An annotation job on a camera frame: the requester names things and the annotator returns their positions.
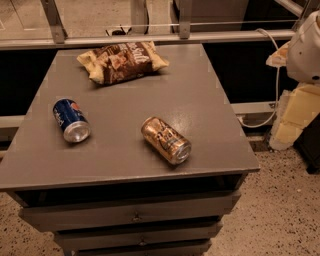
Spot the metal railing frame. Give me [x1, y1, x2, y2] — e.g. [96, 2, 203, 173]
[0, 0, 320, 50]

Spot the grey drawer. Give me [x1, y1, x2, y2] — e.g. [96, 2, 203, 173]
[55, 221, 222, 250]
[77, 239, 211, 256]
[19, 190, 241, 232]

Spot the blue pepsi can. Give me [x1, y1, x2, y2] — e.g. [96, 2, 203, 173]
[53, 98, 91, 143]

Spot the white cable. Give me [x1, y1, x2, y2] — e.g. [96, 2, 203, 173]
[237, 28, 281, 129]

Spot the foam padded gripper finger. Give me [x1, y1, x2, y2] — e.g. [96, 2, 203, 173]
[266, 42, 289, 68]
[269, 83, 320, 150]

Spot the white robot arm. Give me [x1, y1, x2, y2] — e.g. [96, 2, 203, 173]
[266, 11, 320, 150]

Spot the gold soda can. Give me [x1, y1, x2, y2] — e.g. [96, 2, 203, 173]
[141, 117, 192, 165]

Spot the top grey drawer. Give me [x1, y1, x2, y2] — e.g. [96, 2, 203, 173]
[19, 190, 241, 232]

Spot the grey drawer cabinet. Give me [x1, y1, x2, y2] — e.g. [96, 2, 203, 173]
[0, 43, 261, 256]

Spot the brown chip bag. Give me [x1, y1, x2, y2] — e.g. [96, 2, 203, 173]
[77, 41, 169, 85]

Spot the middle grey drawer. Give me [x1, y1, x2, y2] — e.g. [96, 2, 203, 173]
[55, 221, 222, 250]

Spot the bottom grey drawer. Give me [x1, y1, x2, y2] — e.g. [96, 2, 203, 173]
[77, 239, 211, 256]

